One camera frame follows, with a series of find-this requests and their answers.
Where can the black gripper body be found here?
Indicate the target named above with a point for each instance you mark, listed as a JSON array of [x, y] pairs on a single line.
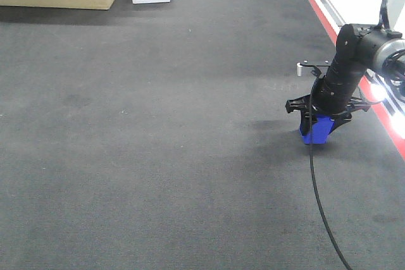
[[308, 108]]

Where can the blue plastic bottle-shaped part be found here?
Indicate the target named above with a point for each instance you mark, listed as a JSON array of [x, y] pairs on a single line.
[[321, 128]]

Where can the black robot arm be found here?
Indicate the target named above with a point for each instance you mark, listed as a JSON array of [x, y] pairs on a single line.
[[331, 103]]

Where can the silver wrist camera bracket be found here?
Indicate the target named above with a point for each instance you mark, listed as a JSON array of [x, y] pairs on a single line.
[[317, 69]]

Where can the red conveyor edge rail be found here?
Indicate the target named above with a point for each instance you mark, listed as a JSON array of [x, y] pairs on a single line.
[[366, 72]]

